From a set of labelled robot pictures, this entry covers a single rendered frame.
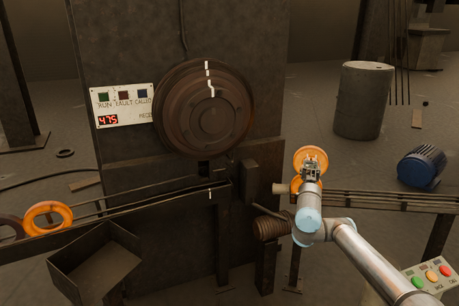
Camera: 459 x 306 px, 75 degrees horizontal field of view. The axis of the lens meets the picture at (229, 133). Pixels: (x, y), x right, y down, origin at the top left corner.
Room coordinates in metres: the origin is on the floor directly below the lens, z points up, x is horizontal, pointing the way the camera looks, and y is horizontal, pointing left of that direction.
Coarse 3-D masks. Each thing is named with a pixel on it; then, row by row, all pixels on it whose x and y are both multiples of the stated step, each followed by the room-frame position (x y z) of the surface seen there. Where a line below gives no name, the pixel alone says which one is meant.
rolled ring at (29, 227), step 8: (32, 208) 1.00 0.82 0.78; (40, 208) 1.01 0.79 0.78; (48, 208) 1.02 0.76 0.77; (56, 208) 1.03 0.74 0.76; (64, 208) 1.04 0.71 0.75; (32, 216) 0.99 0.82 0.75; (64, 216) 1.04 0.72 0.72; (24, 224) 0.98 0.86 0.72; (32, 224) 1.00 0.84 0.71; (64, 224) 1.03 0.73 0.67; (32, 232) 0.99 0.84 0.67; (40, 232) 1.00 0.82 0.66; (56, 232) 1.02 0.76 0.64
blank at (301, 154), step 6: (300, 150) 1.19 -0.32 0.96; (306, 150) 1.18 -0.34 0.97; (312, 150) 1.17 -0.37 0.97; (318, 150) 1.17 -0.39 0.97; (294, 156) 1.19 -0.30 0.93; (300, 156) 1.19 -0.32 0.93; (306, 156) 1.18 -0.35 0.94; (312, 156) 1.17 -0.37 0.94; (318, 156) 1.17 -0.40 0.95; (324, 156) 1.16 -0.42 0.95; (294, 162) 1.19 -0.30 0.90; (300, 162) 1.18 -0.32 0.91; (318, 162) 1.17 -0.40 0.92; (324, 162) 1.16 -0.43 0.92; (294, 168) 1.19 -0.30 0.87; (324, 168) 1.16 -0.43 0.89
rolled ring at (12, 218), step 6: (0, 216) 0.96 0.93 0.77; (6, 216) 0.97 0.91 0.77; (12, 216) 0.99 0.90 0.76; (0, 222) 0.95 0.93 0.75; (6, 222) 0.96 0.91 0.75; (12, 222) 0.97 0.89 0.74; (18, 222) 0.98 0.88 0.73; (18, 228) 0.97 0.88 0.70; (18, 234) 0.97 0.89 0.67; (24, 234) 0.98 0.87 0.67; (12, 240) 0.97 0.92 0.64
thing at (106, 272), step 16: (112, 224) 0.99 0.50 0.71; (80, 240) 0.90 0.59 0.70; (96, 240) 0.96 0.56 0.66; (112, 240) 1.00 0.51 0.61; (128, 240) 0.94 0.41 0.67; (48, 256) 0.81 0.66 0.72; (64, 256) 0.85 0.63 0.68; (80, 256) 0.89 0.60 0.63; (96, 256) 0.92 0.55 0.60; (112, 256) 0.92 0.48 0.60; (128, 256) 0.92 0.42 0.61; (64, 272) 0.83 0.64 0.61; (80, 272) 0.85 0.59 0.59; (96, 272) 0.85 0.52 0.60; (112, 272) 0.85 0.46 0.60; (128, 272) 0.84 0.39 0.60; (64, 288) 0.74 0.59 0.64; (80, 288) 0.78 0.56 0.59; (96, 288) 0.78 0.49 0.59; (112, 288) 0.78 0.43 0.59; (80, 304) 0.69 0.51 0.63; (112, 304) 0.83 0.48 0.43
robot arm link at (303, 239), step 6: (294, 222) 0.90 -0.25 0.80; (294, 228) 0.90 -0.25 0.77; (294, 234) 0.90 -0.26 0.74; (300, 234) 0.88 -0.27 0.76; (306, 234) 0.87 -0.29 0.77; (312, 234) 0.87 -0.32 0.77; (318, 234) 0.88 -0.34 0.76; (324, 234) 0.88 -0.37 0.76; (294, 240) 0.91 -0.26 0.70; (300, 240) 0.89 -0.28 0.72; (306, 240) 0.88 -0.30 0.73; (312, 240) 0.88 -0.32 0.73; (318, 240) 0.88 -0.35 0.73; (306, 246) 0.89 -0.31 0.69
